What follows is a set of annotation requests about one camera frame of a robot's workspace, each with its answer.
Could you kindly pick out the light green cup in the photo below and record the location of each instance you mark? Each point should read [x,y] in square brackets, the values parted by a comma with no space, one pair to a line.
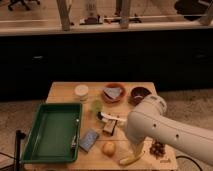
[96,106]

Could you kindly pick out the yellow banana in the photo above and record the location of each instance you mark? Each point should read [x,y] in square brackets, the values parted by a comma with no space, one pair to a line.
[130,159]

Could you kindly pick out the metal spoon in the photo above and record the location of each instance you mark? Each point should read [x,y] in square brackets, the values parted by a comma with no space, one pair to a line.
[73,142]

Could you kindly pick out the dark red bowl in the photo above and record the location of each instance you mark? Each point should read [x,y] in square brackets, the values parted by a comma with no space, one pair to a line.
[137,94]

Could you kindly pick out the black stand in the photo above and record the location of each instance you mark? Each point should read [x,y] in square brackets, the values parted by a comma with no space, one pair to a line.
[18,138]

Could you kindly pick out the orange plate with cloth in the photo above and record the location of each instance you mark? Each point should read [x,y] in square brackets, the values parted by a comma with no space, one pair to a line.
[113,92]

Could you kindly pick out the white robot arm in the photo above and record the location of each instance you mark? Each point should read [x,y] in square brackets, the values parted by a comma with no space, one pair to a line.
[147,120]

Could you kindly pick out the green plastic tray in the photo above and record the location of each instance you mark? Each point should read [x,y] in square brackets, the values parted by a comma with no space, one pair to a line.
[50,137]

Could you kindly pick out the white handled knife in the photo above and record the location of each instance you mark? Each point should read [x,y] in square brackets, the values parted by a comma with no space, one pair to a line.
[101,116]

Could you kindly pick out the bunch of dark grapes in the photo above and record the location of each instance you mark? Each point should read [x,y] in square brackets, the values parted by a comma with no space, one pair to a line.
[157,149]

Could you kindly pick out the wooden block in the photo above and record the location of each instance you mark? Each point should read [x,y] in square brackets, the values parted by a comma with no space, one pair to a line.
[109,127]

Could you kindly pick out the white paper cup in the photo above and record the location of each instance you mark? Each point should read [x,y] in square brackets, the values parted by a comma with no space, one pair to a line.
[81,91]

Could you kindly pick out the blue sponge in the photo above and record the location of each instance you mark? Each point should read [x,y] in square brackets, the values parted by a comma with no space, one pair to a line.
[88,140]

